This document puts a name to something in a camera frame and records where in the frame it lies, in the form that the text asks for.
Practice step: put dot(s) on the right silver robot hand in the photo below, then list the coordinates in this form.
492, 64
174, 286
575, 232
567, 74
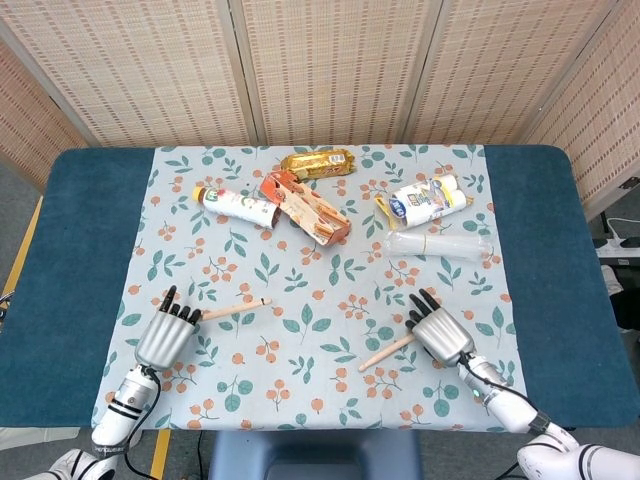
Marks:
442, 332

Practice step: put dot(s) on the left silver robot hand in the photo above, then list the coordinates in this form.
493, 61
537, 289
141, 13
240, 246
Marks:
162, 340

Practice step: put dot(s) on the wooden stick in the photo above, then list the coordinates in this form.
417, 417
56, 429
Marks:
235, 310
385, 354

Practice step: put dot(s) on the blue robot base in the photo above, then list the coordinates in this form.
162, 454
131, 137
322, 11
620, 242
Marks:
315, 455

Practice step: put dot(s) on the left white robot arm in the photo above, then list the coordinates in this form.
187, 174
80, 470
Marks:
125, 400

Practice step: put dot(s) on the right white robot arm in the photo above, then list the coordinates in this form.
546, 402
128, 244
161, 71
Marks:
510, 407

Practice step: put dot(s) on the teal felt table cover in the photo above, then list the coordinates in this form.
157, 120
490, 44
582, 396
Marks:
75, 280

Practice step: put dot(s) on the white yellow snack bag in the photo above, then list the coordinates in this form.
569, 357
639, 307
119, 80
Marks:
425, 200

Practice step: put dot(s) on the floral printed tablecloth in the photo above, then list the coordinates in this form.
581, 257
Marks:
310, 280

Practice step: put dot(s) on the yellow capped drink bottle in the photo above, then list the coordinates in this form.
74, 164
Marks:
240, 207

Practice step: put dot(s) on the orange wafer biscuit box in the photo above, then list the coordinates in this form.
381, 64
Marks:
305, 210

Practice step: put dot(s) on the gold foil snack packet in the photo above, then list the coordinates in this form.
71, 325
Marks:
317, 165

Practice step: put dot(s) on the woven bamboo folding screen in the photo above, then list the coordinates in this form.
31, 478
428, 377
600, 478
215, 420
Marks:
330, 65

